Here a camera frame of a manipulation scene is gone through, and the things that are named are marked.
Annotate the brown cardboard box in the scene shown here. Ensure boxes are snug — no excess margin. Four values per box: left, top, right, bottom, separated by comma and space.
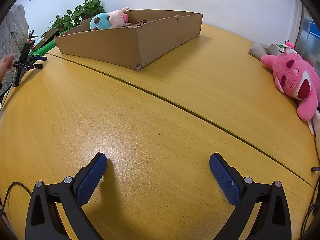
54, 9, 203, 72

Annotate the green leafy plant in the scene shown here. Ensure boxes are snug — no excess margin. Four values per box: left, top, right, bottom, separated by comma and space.
67, 0, 105, 26
49, 14, 75, 32

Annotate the grey cloth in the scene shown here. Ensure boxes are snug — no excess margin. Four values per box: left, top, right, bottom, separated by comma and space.
249, 41, 285, 60

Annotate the pink bear plush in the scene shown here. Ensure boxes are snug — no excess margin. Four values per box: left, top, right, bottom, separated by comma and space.
261, 41, 320, 122

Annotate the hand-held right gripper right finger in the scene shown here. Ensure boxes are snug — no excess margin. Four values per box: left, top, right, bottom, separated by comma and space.
209, 152, 292, 240

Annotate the grey knitted fabric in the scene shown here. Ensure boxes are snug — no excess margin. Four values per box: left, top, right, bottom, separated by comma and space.
0, 4, 29, 98

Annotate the black cable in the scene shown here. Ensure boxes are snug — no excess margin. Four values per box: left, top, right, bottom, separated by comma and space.
0, 182, 33, 220
301, 187, 320, 240

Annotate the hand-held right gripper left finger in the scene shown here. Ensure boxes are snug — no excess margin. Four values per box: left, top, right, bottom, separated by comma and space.
25, 152, 108, 240

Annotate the glass door with blue band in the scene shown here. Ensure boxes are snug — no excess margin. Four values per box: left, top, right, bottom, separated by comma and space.
287, 0, 320, 73

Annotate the pink and blue pig plush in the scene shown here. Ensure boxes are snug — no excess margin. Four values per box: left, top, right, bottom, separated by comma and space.
90, 7, 131, 31

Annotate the black tripod stand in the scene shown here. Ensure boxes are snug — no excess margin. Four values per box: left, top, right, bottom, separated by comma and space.
13, 52, 48, 87

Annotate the person's left hand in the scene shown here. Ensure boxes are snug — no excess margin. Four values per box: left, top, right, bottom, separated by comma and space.
0, 55, 15, 82

